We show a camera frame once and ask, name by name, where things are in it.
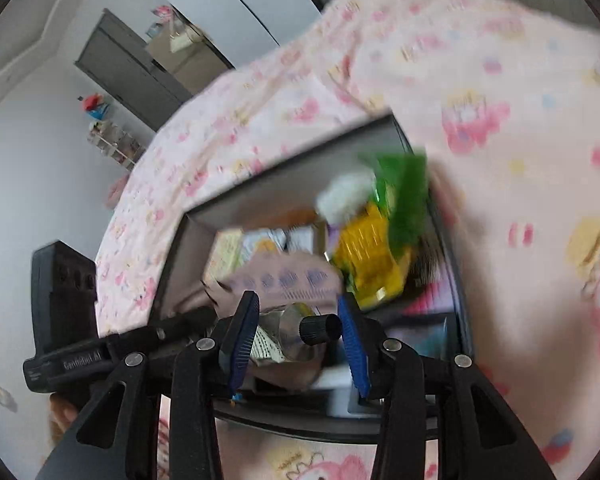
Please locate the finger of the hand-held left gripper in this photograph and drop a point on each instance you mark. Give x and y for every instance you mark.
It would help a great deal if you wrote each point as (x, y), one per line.
(185, 325)

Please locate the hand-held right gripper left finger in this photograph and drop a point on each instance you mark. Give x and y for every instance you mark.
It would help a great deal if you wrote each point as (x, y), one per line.
(242, 340)

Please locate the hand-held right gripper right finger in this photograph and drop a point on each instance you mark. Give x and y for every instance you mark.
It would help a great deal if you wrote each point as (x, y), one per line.
(352, 345)

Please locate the silver tube with black cap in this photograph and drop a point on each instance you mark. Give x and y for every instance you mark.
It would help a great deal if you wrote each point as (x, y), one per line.
(320, 330)

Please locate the pink orange sticker sheet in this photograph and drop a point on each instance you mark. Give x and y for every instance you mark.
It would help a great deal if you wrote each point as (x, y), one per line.
(225, 255)

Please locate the black cardboard box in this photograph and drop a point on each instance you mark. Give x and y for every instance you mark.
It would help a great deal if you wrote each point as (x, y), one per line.
(300, 425)

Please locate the white sticker with yellow circle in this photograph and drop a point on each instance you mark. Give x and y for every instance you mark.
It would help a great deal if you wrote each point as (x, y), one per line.
(262, 242)

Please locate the person's left hand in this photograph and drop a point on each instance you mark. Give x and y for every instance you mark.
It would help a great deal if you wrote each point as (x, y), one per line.
(60, 420)

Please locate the white fluffy pompom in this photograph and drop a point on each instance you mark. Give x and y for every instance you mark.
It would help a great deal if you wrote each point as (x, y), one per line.
(345, 195)

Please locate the green corn candy packet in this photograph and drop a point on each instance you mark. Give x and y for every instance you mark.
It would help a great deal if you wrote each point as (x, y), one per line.
(405, 200)

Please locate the white shelf rack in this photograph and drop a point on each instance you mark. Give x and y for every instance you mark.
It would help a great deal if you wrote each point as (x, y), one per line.
(115, 145)

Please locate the red toy figure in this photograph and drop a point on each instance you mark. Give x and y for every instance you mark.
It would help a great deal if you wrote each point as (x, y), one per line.
(95, 105)

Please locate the dark grey door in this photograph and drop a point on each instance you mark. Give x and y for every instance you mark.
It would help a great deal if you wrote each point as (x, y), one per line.
(125, 75)

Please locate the pink cartoon printed blanket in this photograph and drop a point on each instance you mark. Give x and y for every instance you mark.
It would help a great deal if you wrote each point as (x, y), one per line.
(505, 60)

